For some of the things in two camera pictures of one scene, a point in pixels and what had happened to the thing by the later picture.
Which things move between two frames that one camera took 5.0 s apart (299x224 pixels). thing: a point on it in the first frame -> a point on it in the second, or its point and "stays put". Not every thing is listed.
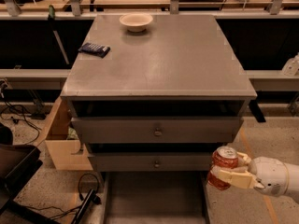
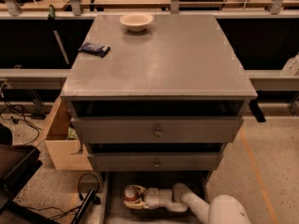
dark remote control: [93, 49] stays put
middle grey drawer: [152, 161] stays put
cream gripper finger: [247, 159] -> [144, 189]
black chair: [19, 162] stays put
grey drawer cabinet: [156, 92] stays put
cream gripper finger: [242, 179] -> [139, 204]
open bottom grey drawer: [155, 197] stays put
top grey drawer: [154, 130] stays put
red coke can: [224, 157] -> [131, 193]
